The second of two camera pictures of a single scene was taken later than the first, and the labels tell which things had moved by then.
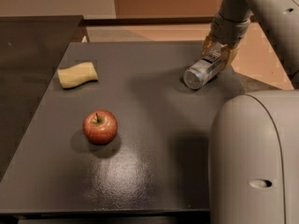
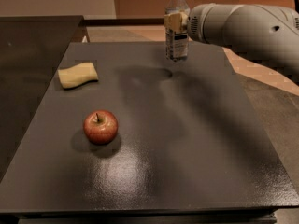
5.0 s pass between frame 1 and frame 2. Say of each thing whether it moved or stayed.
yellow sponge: stayed
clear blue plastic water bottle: moved
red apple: stayed
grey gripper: moved
